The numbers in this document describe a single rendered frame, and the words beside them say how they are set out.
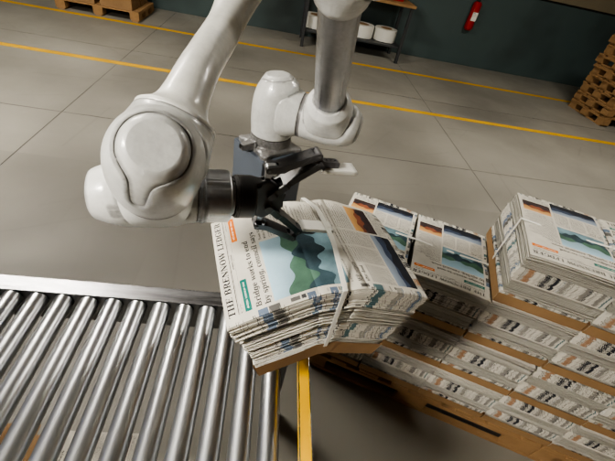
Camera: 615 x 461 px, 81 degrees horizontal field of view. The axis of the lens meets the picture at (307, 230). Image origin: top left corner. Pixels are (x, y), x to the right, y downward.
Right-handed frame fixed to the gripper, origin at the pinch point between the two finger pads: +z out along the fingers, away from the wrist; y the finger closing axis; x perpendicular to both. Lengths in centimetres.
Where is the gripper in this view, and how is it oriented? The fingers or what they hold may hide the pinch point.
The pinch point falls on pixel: (337, 198)
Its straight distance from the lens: 69.7
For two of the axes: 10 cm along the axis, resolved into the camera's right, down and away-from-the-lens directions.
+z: 9.2, -0.1, 3.8
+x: 2.9, 6.9, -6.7
